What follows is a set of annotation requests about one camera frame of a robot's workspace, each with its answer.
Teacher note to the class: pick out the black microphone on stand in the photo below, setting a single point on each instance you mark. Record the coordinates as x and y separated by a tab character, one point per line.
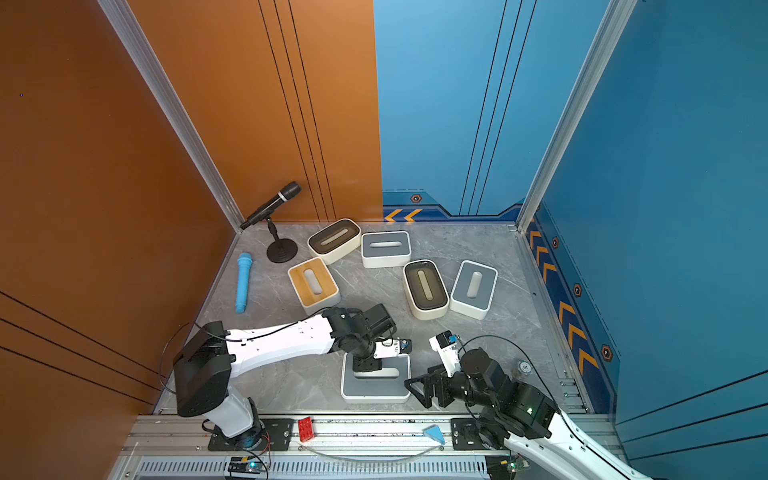
280	250

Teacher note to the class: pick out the red block on rail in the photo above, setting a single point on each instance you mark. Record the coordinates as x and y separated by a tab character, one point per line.
305	429

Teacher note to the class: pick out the white box grey lid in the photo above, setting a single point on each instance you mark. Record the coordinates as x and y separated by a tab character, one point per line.
386	385
385	249
473	289

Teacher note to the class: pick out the cream box brown lid rear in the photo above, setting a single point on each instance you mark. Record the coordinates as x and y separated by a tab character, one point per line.
335	241

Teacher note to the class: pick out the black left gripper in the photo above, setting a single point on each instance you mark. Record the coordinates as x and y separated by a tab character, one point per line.
366	366

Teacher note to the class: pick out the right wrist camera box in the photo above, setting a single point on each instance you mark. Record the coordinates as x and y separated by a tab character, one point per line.
446	345

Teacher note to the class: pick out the cream box brown lid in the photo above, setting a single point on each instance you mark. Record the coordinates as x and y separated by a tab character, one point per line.
335	241
425	291

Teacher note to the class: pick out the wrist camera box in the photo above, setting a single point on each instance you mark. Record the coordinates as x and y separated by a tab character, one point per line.
446	345
392	347

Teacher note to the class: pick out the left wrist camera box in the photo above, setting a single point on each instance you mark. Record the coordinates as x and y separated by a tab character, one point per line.
392	347

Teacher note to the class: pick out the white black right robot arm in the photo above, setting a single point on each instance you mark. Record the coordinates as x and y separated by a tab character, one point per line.
517	417

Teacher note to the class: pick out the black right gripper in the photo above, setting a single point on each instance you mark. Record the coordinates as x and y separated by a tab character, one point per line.
441	382

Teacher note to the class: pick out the cream box brown lid right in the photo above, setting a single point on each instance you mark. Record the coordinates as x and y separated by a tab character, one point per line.
425	291

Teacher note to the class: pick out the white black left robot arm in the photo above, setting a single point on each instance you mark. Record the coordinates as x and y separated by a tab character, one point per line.
205	367

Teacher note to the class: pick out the white box bamboo lid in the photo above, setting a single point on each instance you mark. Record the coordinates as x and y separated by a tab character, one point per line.
314	285

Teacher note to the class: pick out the circuit board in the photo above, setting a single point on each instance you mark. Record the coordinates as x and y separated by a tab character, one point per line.
240	467
505	467

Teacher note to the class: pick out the blue toy microphone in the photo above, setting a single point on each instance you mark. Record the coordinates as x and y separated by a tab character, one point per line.
244	263

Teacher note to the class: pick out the right circuit board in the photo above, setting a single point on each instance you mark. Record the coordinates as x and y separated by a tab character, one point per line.
505	467

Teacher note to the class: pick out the left circuit board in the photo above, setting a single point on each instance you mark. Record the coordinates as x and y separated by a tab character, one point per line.
240	467

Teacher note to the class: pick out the blue triangular piece on rail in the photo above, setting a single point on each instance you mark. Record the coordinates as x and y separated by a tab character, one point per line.
435	434

